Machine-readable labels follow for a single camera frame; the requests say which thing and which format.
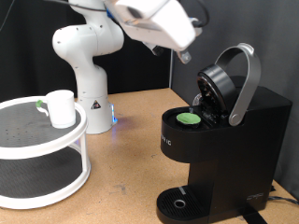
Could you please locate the black tape strip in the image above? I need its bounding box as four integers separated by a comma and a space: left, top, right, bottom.
239, 206, 266, 224

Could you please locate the black machine power cord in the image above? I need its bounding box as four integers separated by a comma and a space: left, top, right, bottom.
267, 195, 299, 206

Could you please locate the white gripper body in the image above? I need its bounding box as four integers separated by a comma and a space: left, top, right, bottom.
119, 0, 197, 52

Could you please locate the white two-tier turntable shelf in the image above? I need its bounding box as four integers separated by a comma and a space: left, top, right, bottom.
0, 95, 92, 210

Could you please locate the black looped camera cable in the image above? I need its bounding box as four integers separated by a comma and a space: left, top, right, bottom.
189, 0, 210, 36

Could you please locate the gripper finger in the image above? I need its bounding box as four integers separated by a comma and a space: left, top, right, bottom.
144, 41, 165, 57
176, 49, 192, 65

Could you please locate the white mug green-taped handle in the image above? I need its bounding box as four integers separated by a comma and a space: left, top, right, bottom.
36, 89, 77, 130

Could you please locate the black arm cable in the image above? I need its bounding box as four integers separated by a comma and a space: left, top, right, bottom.
42, 0, 107, 13

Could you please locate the green-lid coffee pod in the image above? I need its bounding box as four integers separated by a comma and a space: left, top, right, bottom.
175, 112, 202, 126

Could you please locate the thin black hanging cable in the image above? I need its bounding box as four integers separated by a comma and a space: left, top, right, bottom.
0, 0, 17, 34

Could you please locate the black Keurig coffee machine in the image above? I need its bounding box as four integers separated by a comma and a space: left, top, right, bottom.
156, 42, 293, 224

